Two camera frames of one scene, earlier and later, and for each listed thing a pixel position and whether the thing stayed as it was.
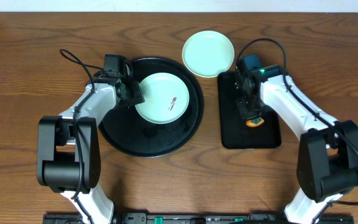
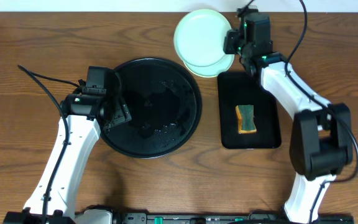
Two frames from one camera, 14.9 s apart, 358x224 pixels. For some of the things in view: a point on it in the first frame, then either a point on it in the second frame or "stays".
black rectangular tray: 235,134 stays
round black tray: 125,130 stays
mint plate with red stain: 166,98 to 199,37
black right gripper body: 250,108 to 234,44
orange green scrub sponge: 255,122 to 245,119
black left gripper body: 134,95 to 119,111
